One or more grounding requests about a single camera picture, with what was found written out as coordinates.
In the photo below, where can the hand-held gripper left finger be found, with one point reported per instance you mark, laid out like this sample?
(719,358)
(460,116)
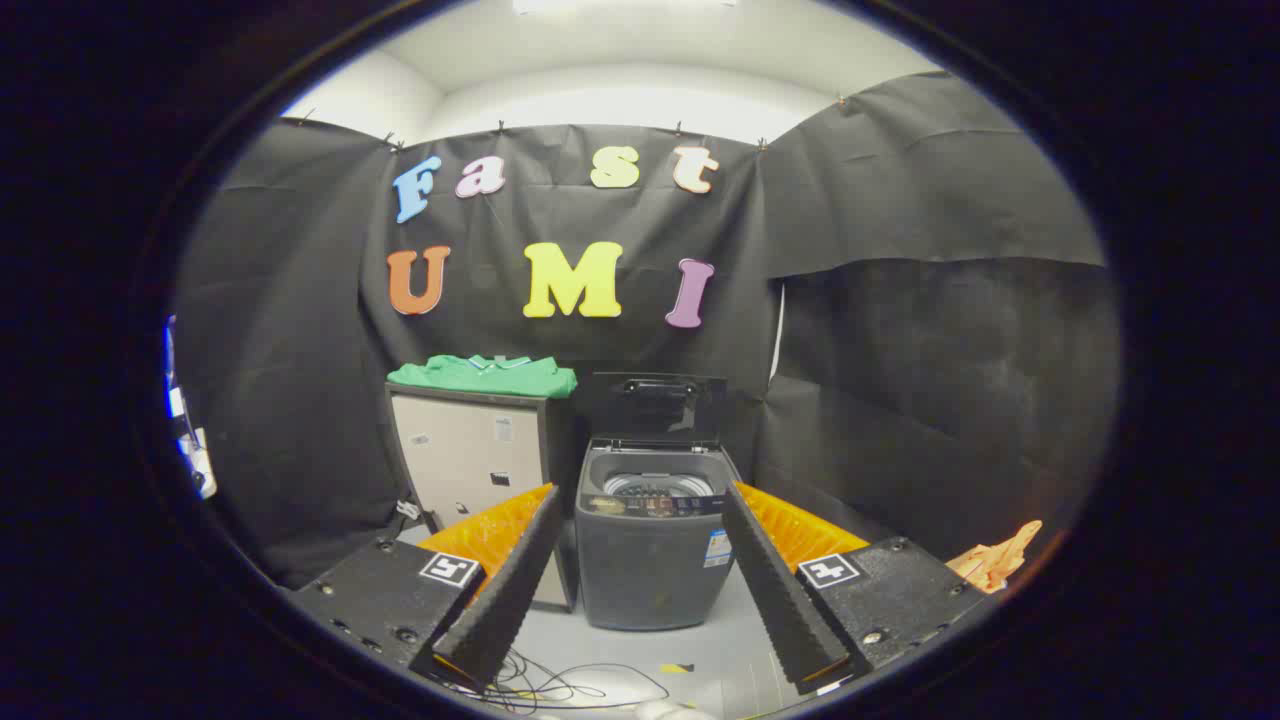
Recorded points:
(505,600)

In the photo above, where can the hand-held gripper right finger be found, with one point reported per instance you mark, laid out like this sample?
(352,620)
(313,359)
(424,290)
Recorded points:
(780,600)

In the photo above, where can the grey washing machine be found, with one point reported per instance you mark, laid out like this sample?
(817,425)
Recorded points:
(645,570)

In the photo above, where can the green polo shirt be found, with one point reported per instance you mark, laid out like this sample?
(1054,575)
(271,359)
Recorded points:
(480,377)

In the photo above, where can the yellow black tape strip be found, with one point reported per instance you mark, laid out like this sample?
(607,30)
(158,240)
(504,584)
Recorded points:
(677,668)

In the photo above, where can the grey cabinet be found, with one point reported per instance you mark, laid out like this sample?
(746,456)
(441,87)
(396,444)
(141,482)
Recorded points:
(460,450)

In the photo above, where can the orange crumpled item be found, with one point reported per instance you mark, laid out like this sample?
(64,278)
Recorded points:
(990,565)

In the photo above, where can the blue white object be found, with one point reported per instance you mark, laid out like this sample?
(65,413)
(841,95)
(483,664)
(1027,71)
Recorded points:
(200,470)

